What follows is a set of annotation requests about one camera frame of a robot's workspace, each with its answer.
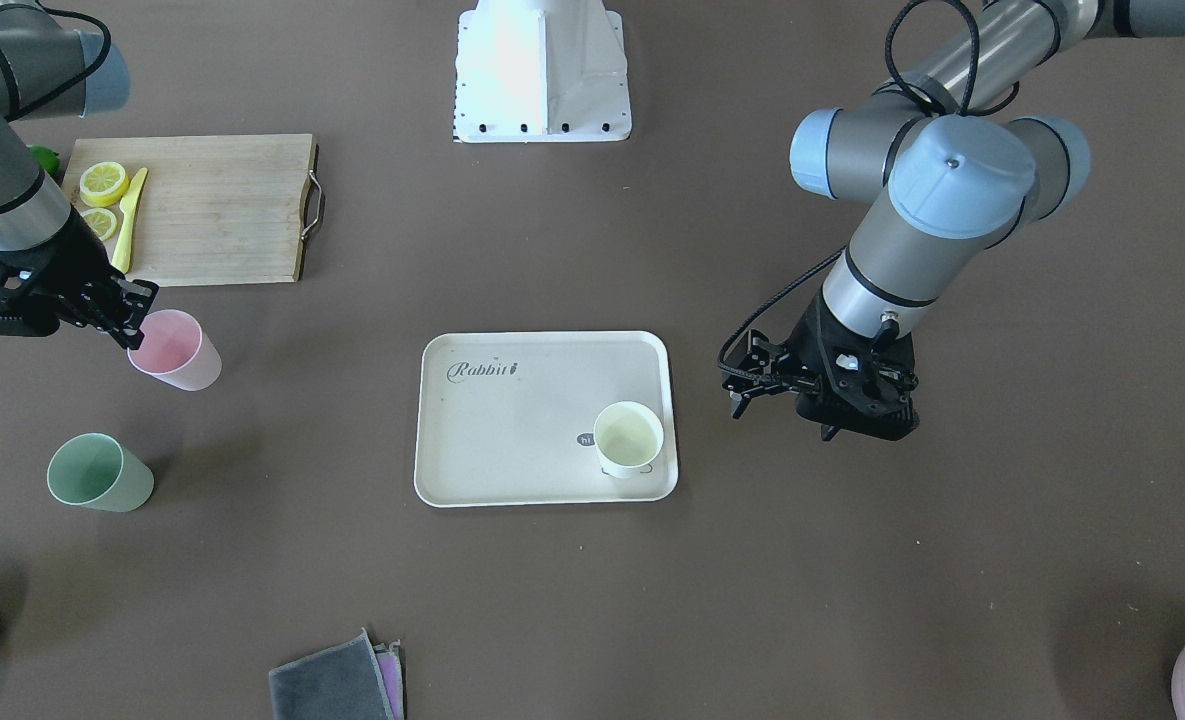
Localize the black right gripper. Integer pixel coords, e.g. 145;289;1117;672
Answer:
0;208;161;351

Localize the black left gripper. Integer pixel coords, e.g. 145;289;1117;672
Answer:
717;293;920;441

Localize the pink cup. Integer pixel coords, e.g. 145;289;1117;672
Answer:
127;309;222;391

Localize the cream white cup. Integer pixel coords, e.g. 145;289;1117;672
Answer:
593;401;666;478

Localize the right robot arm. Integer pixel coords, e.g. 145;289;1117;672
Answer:
0;1;158;348

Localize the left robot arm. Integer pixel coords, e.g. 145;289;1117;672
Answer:
717;1;1185;441

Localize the beige rabbit tray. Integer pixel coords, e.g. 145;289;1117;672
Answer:
414;332;680;509

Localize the yellow plastic knife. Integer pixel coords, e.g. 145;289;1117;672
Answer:
111;167;149;275

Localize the lower lemon slice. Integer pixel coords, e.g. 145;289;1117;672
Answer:
81;208;120;242

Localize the lemon slice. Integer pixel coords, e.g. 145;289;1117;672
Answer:
81;208;120;242
77;161;130;208

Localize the upper lemon slice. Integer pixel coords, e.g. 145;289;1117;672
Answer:
77;161;130;208

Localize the wooden cutting board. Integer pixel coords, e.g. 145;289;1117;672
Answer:
60;135;318;288

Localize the green lime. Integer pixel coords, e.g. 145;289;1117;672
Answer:
28;144;62;179

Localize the green cup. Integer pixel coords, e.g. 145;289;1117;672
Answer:
45;433;156;512

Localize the grey cloth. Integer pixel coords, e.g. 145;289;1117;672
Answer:
268;632;391;719

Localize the purple cloth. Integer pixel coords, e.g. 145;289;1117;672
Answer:
373;641;406;720

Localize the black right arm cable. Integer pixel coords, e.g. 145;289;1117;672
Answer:
0;5;113;121

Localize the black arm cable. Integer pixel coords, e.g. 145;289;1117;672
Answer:
718;0;1023;396
0;5;113;121

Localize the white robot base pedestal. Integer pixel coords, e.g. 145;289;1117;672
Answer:
451;1;633;143

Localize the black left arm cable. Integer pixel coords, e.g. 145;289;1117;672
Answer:
718;0;1023;396

